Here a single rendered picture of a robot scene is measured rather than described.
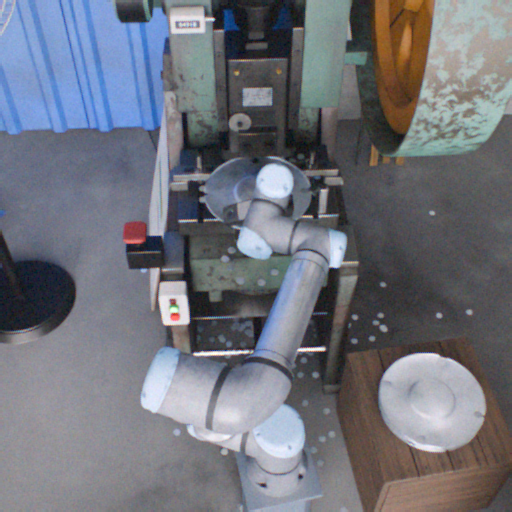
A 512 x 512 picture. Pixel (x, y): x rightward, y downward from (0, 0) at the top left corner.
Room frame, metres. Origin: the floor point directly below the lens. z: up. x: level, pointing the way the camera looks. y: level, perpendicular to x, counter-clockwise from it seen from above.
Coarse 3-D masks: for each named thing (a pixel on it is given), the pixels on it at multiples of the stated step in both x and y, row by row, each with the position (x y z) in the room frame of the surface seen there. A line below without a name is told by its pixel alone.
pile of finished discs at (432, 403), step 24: (408, 360) 1.06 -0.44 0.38; (432, 360) 1.06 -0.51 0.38; (384, 384) 0.99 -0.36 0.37; (408, 384) 0.99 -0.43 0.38; (432, 384) 0.98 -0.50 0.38; (456, 384) 0.99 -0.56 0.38; (384, 408) 0.91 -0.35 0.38; (408, 408) 0.91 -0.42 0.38; (432, 408) 0.91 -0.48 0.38; (456, 408) 0.91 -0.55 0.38; (480, 408) 0.91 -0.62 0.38; (408, 432) 0.84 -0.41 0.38; (432, 432) 0.84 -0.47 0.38; (456, 432) 0.84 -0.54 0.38
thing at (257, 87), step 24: (240, 48) 1.43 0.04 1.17; (264, 48) 1.43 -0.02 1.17; (288, 48) 1.43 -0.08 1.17; (240, 72) 1.38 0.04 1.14; (264, 72) 1.39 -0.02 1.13; (288, 72) 1.39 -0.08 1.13; (240, 96) 1.38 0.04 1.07; (264, 96) 1.39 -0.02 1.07; (240, 120) 1.37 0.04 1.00; (264, 120) 1.39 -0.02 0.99; (240, 144) 1.35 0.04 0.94; (264, 144) 1.36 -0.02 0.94
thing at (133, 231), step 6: (126, 222) 1.25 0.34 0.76; (132, 222) 1.25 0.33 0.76; (138, 222) 1.25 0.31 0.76; (144, 222) 1.25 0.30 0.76; (126, 228) 1.23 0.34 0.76; (132, 228) 1.23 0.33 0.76; (138, 228) 1.23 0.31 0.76; (144, 228) 1.23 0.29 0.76; (126, 234) 1.21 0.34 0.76; (132, 234) 1.21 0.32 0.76; (138, 234) 1.21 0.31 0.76; (144, 234) 1.21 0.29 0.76; (126, 240) 1.19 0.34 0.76; (132, 240) 1.19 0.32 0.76; (138, 240) 1.19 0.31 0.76; (144, 240) 1.20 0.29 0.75
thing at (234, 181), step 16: (240, 160) 1.47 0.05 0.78; (272, 160) 1.47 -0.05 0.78; (224, 176) 1.41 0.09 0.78; (240, 176) 1.41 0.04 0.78; (256, 176) 1.40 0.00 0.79; (304, 176) 1.41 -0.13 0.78; (224, 192) 1.34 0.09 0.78; (240, 192) 1.34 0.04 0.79; (304, 208) 1.28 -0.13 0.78; (240, 224) 1.22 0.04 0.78
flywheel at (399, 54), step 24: (384, 0) 1.71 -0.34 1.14; (408, 0) 1.42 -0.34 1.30; (432, 0) 1.36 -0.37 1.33; (384, 24) 1.66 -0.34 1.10; (408, 24) 1.50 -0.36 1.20; (384, 48) 1.60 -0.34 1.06; (408, 48) 1.50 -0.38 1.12; (384, 72) 1.53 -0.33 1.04; (408, 72) 1.42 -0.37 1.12; (384, 96) 1.46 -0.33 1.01; (408, 96) 1.38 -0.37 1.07; (408, 120) 1.23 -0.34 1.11
